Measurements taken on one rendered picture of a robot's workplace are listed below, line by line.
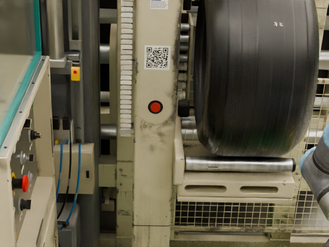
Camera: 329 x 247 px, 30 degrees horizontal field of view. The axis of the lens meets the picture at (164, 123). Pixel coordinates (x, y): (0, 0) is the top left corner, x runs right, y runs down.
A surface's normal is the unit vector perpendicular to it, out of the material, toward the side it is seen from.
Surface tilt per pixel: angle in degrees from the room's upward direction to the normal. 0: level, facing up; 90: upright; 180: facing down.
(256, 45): 59
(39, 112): 90
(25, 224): 0
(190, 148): 0
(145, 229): 90
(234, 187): 90
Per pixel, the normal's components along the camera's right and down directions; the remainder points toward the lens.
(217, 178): 0.04, -0.89
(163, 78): 0.02, 0.45
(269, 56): 0.04, 0.04
